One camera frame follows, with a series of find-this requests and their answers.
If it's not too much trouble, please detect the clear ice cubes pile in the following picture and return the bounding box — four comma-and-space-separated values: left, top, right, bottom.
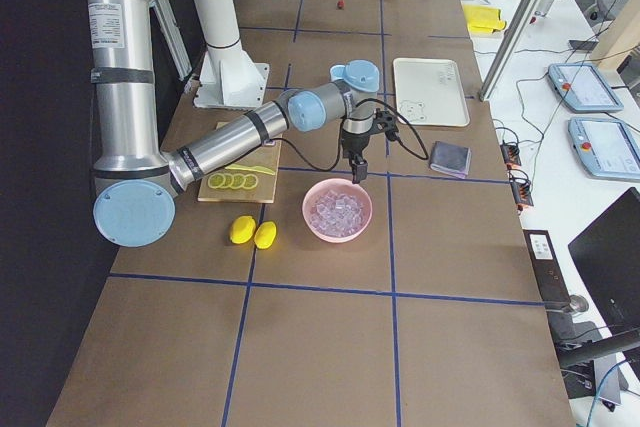
310, 190, 365, 238

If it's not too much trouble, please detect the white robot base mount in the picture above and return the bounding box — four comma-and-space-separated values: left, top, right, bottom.
194, 0, 269, 109

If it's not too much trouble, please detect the orange black power strip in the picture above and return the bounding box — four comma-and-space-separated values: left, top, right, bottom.
500, 143, 521, 169
509, 175, 534, 211

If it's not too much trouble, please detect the grey folded cloth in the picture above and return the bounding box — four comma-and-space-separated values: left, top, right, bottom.
429, 141, 471, 179

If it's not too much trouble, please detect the yellow cloth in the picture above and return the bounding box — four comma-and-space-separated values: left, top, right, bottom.
462, 4, 507, 35

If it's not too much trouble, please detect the cream bear serving tray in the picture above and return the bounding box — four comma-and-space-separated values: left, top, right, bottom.
393, 58, 470, 127

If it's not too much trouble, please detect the black control box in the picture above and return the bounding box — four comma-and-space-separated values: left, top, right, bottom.
523, 229, 570, 311

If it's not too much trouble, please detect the yellow plastic knife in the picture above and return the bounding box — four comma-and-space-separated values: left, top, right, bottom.
225, 163, 276, 176

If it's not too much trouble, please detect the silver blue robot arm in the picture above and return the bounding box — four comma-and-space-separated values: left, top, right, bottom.
87, 0, 398, 247

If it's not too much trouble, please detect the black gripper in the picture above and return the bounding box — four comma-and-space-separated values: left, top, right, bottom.
340, 109, 398, 184

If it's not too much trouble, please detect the wooden cutting board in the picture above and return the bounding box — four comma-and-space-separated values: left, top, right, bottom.
197, 141, 281, 203

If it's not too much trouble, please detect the lemon slice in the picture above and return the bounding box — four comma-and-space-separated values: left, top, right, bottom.
221, 173, 234, 189
231, 174, 245, 189
207, 173, 226, 190
242, 174, 259, 190

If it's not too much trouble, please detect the whole yellow lemon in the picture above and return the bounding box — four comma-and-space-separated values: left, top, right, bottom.
229, 215, 257, 245
253, 221, 277, 250

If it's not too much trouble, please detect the pink bowl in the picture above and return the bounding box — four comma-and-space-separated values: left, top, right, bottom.
302, 178, 373, 243

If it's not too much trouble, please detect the black monitor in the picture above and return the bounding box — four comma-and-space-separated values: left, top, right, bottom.
569, 187, 640, 332

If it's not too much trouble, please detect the aluminium frame post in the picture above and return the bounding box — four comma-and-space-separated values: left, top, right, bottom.
478, 0, 540, 101

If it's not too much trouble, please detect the blue teach pendant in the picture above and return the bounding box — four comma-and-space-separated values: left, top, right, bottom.
548, 62, 624, 113
568, 117, 639, 181

